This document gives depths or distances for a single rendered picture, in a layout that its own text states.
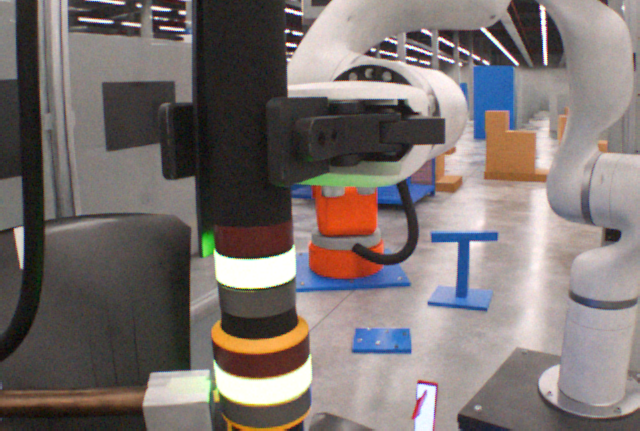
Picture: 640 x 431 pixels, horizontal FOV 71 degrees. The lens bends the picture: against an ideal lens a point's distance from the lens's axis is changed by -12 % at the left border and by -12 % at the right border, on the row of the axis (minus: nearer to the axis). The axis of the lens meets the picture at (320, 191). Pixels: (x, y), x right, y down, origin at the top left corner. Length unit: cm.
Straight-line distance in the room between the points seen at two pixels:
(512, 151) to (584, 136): 868
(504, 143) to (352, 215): 567
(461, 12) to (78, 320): 40
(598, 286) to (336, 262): 349
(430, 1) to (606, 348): 62
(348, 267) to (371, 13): 380
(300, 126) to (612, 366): 79
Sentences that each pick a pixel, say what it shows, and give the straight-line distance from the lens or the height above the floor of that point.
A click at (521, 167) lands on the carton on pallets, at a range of 950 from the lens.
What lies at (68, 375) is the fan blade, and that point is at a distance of 33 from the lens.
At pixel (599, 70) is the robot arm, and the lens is 76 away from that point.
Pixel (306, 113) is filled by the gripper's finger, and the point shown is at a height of 152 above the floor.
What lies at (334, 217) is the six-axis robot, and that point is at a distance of 416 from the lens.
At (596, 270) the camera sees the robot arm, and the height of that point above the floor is 126.
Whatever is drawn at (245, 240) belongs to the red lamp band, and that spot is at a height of 147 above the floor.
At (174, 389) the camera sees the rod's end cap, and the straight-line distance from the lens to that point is 24.
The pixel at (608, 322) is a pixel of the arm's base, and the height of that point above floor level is 117.
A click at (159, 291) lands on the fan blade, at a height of 140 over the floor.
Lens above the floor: 152
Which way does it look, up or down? 11 degrees down
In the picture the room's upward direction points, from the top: 2 degrees counter-clockwise
